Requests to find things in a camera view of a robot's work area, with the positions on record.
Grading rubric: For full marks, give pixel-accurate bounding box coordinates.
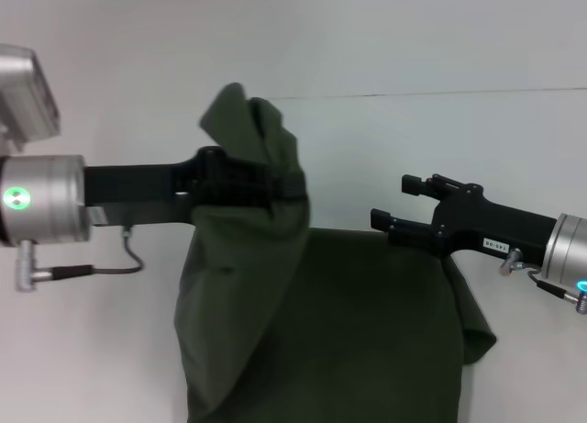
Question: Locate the dark green FREE! t-shirt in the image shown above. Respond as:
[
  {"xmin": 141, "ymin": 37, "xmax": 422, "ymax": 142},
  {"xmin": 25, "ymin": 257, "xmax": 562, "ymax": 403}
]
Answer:
[{"xmin": 173, "ymin": 81, "xmax": 499, "ymax": 423}]

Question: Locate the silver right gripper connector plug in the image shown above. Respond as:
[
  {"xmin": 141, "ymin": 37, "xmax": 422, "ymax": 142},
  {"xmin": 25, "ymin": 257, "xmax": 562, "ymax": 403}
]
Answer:
[{"xmin": 498, "ymin": 248, "xmax": 525, "ymax": 278}]

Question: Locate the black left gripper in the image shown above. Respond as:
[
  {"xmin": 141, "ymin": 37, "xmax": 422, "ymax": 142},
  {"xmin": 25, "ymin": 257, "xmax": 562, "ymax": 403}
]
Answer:
[{"xmin": 83, "ymin": 146, "xmax": 308, "ymax": 228}]

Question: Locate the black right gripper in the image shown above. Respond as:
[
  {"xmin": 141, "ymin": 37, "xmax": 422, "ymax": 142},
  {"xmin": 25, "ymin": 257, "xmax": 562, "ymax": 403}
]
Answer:
[{"xmin": 370, "ymin": 173, "xmax": 559, "ymax": 262}]

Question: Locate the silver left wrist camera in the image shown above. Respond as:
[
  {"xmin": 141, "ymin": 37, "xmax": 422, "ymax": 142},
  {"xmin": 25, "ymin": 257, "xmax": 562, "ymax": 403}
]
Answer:
[{"xmin": 0, "ymin": 43, "xmax": 62, "ymax": 152}]

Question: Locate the grey left gripper cable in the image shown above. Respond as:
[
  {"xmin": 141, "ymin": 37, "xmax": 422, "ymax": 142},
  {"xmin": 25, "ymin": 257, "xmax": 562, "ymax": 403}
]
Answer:
[{"xmin": 90, "ymin": 227, "xmax": 145, "ymax": 275}]

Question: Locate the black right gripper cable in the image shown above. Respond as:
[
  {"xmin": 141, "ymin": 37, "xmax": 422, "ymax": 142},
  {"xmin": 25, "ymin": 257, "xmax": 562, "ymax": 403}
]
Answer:
[{"xmin": 526, "ymin": 266, "xmax": 581, "ymax": 303}]

